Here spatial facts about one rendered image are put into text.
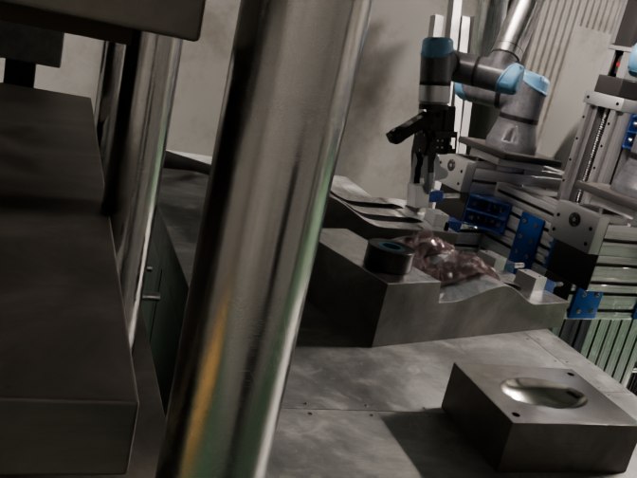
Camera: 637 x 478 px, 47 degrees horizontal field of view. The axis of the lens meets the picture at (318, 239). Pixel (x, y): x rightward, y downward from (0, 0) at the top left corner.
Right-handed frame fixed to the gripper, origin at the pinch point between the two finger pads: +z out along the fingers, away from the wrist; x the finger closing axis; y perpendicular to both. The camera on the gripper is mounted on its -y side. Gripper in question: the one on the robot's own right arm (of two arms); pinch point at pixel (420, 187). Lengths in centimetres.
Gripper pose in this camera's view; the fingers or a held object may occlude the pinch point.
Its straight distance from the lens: 181.2
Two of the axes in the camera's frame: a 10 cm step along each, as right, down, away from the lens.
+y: 9.5, -0.3, 3.2
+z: -0.4, 9.8, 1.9
